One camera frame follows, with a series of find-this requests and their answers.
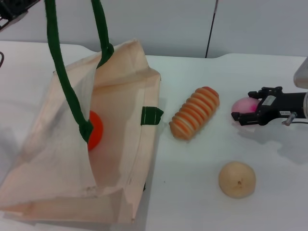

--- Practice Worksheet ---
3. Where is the beige round pear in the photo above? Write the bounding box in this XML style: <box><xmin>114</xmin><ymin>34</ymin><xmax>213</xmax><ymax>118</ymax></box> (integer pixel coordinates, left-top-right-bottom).
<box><xmin>218</xmin><ymin>161</ymin><xmax>257</xmax><ymax>199</ymax></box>

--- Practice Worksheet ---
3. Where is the orange striped bread roll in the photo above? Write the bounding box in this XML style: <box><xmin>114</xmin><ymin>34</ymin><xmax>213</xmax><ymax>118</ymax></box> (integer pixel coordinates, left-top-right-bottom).
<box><xmin>168</xmin><ymin>86</ymin><xmax>221</xmax><ymax>141</ymax></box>

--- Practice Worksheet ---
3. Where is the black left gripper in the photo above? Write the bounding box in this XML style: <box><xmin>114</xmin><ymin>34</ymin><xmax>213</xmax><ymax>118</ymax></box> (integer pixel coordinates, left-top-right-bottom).
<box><xmin>0</xmin><ymin>0</ymin><xmax>40</xmax><ymax>31</ymax></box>

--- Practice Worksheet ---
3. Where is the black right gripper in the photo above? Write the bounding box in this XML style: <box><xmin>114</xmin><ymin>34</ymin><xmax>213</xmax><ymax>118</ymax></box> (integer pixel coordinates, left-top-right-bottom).
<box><xmin>231</xmin><ymin>86</ymin><xmax>307</xmax><ymax>127</ymax></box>

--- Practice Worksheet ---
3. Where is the orange fruit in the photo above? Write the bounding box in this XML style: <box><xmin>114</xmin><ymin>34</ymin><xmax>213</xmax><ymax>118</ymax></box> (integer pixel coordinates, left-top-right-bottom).
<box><xmin>87</xmin><ymin>111</ymin><xmax>104</xmax><ymax>152</ymax></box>

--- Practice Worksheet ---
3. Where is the white handbag with green handles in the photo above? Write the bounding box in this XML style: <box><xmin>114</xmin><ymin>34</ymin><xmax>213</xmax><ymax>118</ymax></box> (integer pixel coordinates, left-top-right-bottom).
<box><xmin>0</xmin><ymin>0</ymin><xmax>164</xmax><ymax>226</ymax></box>

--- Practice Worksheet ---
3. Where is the right wrist metal cable plug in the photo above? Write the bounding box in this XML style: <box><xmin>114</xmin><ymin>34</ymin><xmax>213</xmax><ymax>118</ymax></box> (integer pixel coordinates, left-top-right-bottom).
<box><xmin>282</xmin><ymin>111</ymin><xmax>308</xmax><ymax>126</ymax></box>

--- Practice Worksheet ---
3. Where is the pink peach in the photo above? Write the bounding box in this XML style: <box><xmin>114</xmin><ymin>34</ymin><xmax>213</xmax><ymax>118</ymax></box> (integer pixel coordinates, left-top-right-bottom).
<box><xmin>231</xmin><ymin>96</ymin><xmax>262</xmax><ymax>118</ymax></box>

